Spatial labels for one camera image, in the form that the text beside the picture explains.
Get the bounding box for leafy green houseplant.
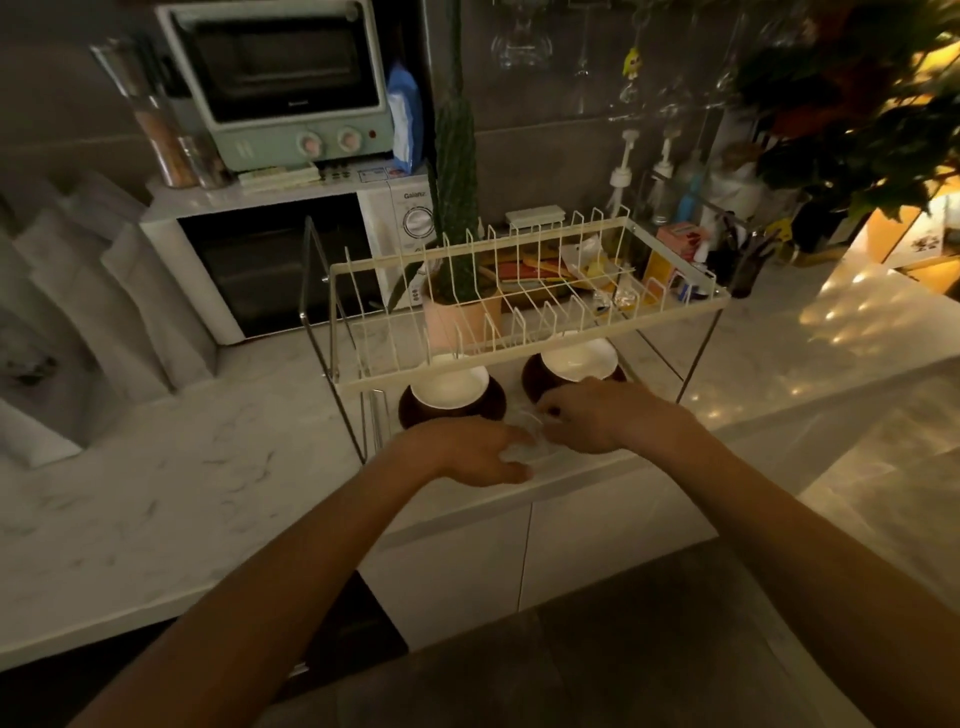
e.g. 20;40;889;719
731;0;960;252

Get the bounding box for white wire dish rack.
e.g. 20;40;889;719
299;207;732;465

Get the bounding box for green cactus in pink pot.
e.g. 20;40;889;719
387;0;505;354

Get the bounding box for white rectangular box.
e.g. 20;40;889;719
504;204;567;231

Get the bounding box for tall clear storage jar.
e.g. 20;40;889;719
89;37;201;190

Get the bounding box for white microwave oven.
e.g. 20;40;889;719
139;171;438;347

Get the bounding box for white marbled boards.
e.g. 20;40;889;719
0;171;220;470

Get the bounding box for clear glass dish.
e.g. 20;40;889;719
498;408;571;465

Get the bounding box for person's left forearm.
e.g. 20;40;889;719
69;441;444;728

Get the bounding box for mint green toaster oven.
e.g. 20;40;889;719
154;0;396;173

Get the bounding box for person's right hand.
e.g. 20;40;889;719
534;377;695;456

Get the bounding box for small clear glass jar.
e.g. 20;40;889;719
178;132;234;190

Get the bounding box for white pump dispenser bottle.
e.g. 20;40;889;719
604;129;641;220

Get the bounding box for person's left hand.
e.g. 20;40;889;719
390;414;536;489

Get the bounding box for white cabinet doors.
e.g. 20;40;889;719
357;463;720;652

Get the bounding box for hanging wine glass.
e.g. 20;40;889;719
489;0;555;72

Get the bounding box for brown bowl with white inside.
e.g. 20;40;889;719
521;337;628;404
397;365;508;430

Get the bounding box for blue and white packet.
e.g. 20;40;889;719
385;63;425;176

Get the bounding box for person's right forearm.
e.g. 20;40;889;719
651;408;960;728

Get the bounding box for orange box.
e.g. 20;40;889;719
641;222;710;303

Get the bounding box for clear pump dispenser bottle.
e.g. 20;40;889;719
649;135;676;228

